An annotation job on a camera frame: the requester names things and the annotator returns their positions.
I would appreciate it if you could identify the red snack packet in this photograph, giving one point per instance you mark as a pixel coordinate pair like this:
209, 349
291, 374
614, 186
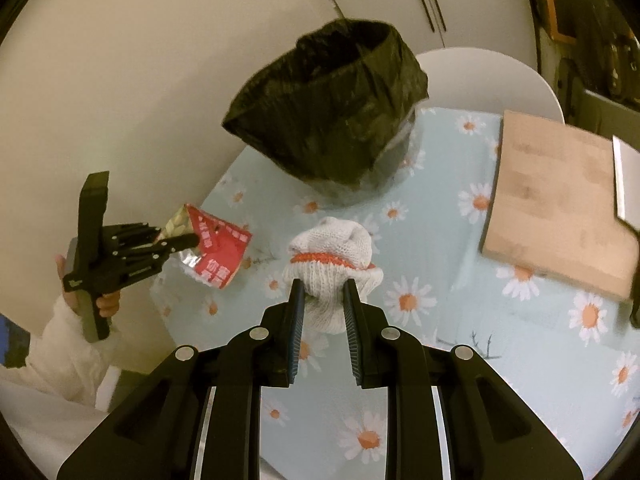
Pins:
220, 250

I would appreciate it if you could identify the orange framed board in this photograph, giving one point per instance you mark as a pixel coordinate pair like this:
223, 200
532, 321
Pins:
555, 5

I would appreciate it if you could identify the person's left hand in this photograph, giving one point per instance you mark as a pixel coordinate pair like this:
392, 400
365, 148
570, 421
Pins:
107, 305

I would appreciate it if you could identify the blue object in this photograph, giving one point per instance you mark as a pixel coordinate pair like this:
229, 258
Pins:
12, 342

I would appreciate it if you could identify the person's left forearm white sleeve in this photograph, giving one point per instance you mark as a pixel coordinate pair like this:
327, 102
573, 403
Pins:
60, 360

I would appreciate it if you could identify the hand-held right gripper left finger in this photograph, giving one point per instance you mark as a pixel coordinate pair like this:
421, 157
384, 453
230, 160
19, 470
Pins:
296, 330

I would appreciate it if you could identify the trash bin with black bag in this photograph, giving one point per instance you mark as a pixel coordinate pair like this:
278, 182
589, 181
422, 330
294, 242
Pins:
325, 110

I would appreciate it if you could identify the white knit glove orange band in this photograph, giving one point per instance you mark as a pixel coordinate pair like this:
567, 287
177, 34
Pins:
330, 260

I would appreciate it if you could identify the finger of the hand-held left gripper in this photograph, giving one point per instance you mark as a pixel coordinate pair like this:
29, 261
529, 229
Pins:
170, 247
132, 232

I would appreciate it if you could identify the kitchen cleaver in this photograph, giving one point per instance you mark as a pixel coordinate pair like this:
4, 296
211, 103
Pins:
627, 185

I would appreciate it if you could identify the wooden cutting board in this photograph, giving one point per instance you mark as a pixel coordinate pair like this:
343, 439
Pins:
555, 200

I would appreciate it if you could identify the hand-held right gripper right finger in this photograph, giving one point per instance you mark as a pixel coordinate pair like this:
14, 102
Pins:
352, 330

